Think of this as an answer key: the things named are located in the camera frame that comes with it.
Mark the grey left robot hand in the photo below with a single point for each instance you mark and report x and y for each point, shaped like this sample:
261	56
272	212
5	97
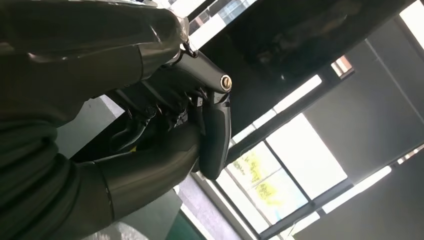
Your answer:
73	49

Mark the grey plastic mailer package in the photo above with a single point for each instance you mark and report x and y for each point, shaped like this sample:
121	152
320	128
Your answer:
122	232

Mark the green conveyor belt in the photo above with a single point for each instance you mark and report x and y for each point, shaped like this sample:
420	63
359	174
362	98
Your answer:
185	228

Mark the green tree outside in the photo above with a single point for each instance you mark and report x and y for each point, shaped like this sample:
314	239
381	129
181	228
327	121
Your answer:
255	172

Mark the grey roller blind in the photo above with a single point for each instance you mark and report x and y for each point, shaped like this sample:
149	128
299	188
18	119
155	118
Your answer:
364	116
381	212

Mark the black window frame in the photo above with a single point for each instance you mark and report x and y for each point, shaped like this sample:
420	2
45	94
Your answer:
304	212

